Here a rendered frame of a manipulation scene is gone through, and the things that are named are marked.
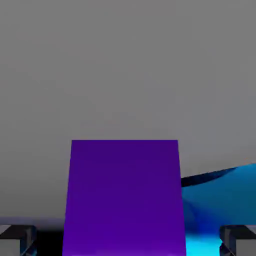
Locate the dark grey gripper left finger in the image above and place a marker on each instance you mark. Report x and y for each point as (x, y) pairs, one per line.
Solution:
(19, 238)

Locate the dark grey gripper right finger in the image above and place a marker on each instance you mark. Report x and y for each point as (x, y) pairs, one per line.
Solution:
(238, 238)

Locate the small blue cube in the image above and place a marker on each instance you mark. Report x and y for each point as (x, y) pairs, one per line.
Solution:
(218, 204)

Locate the small purple cube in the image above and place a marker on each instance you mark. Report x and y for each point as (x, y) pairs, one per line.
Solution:
(124, 198)

